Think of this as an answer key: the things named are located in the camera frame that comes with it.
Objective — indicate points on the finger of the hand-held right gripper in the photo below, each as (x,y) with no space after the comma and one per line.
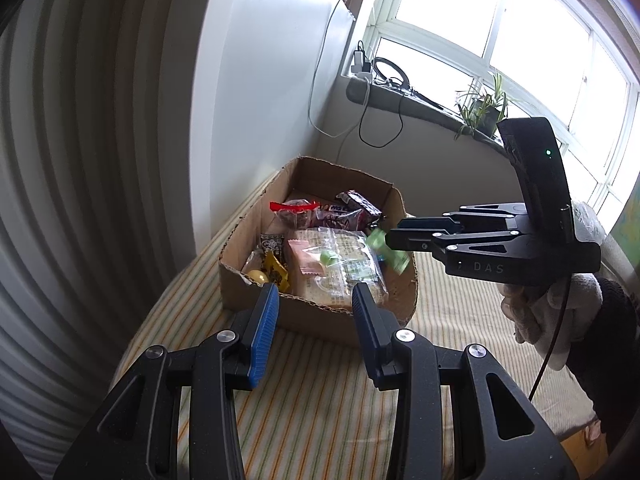
(480,217)
(410,240)

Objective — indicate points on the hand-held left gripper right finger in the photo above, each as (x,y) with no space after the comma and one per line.
(364,327)

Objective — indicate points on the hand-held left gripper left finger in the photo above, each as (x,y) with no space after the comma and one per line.
(264,322)

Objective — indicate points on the cardboard box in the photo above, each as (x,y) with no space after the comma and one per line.
(310,317)

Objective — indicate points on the sliced bread package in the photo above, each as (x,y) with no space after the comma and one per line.
(345,280)

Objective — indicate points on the yellow candy packet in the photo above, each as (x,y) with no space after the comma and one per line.
(276,272)

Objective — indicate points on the brown chocolate bar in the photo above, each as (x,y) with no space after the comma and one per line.
(360,201)

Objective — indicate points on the black snack packet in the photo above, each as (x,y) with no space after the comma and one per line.
(271,246)

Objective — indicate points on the pink snack packet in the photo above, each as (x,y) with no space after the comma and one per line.
(305,256)

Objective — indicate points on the clear packet with green candy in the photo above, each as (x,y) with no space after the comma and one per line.
(328,257)

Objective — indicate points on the person's right forearm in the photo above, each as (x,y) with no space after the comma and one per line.
(617,360)

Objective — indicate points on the person's right hand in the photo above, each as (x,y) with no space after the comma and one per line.
(582,305)

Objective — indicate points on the potted spider plant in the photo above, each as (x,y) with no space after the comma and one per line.
(482,107)

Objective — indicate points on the white power strip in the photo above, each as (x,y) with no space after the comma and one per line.
(361,65)

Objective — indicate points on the white cabinet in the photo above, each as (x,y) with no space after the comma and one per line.
(260,85)

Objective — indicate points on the white ribbed panel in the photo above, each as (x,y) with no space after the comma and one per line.
(90,160)

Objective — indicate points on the wall poster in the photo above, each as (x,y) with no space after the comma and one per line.
(627,230)

